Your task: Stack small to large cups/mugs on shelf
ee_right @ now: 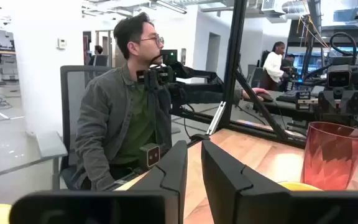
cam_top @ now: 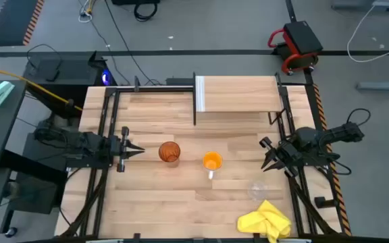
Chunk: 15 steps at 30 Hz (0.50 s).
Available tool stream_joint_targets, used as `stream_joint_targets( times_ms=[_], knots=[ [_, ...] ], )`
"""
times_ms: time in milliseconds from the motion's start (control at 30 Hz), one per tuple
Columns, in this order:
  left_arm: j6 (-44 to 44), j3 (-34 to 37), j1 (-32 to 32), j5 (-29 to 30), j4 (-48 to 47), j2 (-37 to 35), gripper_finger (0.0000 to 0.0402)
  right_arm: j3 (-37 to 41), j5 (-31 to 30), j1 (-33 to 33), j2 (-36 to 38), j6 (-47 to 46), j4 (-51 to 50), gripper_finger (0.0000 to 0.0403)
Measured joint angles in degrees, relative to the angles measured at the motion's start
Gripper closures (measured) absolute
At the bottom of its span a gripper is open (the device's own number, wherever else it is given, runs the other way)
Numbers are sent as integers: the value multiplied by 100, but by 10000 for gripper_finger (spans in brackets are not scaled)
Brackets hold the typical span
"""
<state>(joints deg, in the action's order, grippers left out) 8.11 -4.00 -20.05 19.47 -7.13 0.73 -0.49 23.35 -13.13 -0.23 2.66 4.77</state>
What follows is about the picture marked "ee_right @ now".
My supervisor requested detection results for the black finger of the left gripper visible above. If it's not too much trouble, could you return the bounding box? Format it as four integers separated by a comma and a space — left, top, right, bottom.
342, 90, 358, 127
317, 90, 338, 127

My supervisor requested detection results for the black keyboard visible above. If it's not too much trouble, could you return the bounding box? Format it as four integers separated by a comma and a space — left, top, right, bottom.
275, 89, 301, 103

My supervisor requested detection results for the black mesh office chair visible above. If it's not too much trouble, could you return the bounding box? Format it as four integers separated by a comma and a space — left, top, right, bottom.
60, 64, 115, 190

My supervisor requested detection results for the black computer mouse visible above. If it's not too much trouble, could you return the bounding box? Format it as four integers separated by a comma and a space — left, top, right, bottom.
256, 92, 275, 103

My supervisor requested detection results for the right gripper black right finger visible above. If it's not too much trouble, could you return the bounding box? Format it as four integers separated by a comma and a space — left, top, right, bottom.
201, 139, 358, 224

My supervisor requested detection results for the silver ventilation duct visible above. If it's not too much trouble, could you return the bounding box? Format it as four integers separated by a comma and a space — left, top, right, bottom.
280, 0, 311, 16

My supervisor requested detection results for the black desk with keyboard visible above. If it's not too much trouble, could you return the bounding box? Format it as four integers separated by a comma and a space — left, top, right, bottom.
244, 89, 323, 124

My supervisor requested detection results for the left arm's black cable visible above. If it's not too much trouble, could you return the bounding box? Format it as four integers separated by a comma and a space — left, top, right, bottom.
329, 32, 358, 58

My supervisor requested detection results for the red faceted plastic tumbler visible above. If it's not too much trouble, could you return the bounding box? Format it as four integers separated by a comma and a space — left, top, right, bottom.
300, 121, 358, 191

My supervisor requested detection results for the long ceiling lamp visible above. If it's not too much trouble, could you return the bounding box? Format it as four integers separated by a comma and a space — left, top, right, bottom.
154, 0, 188, 15

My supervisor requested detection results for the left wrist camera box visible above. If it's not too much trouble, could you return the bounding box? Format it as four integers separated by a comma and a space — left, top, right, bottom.
326, 63, 353, 90

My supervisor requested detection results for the grey office chair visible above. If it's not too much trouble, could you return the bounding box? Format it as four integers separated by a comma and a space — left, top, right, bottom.
246, 64, 264, 90

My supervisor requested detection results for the person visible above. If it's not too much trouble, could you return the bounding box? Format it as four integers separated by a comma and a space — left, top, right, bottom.
88, 45, 109, 67
260, 41, 287, 92
73, 11, 272, 191

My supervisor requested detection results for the small table-level camera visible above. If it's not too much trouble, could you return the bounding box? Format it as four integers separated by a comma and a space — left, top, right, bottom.
139, 143, 162, 170

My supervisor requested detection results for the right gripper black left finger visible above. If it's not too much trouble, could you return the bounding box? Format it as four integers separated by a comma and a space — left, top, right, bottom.
9, 139, 188, 224

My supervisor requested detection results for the silver metal bracket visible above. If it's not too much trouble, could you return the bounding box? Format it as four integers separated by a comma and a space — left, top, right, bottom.
206, 101, 227, 136

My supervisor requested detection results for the orange juice cup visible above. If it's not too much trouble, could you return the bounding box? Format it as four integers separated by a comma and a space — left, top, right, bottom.
277, 181, 323, 192

